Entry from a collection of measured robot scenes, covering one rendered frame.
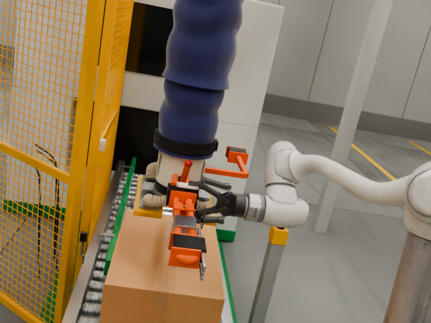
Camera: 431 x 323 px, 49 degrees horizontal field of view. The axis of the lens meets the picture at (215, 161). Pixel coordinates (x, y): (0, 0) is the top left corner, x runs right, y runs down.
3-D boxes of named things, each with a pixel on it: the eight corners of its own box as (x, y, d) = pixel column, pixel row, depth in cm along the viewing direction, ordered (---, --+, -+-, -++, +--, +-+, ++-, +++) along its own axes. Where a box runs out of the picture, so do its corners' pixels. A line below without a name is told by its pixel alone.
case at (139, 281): (114, 286, 222) (126, 208, 210) (199, 297, 226) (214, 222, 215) (90, 382, 165) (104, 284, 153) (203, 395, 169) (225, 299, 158)
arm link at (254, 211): (261, 227, 151) (243, 225, 151) (256, 215, 160) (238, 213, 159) (267, 201, 149) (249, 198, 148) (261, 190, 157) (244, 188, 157)
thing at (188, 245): (167, 248, 123) (170, 231, 121) (195, 252, 124) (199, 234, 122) (168, 265, 115) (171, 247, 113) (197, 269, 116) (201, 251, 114)
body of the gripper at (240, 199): (249, 198, 149) (220, 195, 147) (244, 223, 151) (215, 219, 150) (245, 190, 156) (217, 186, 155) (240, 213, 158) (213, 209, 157)
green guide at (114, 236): (122, 165, 377) (123, 154, 375) (135, 167, 379) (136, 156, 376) (86, 273, 226) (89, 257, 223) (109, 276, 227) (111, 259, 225)
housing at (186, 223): (170, 227, 135) (173, 213, 134) (194, 231, 136) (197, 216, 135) (170, 240, 128) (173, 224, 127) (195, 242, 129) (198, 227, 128)
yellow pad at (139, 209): (138, 179, 193) (140, 168, 191) (162, 183, 194) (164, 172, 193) (132, 215, 161) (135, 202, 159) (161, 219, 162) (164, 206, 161)
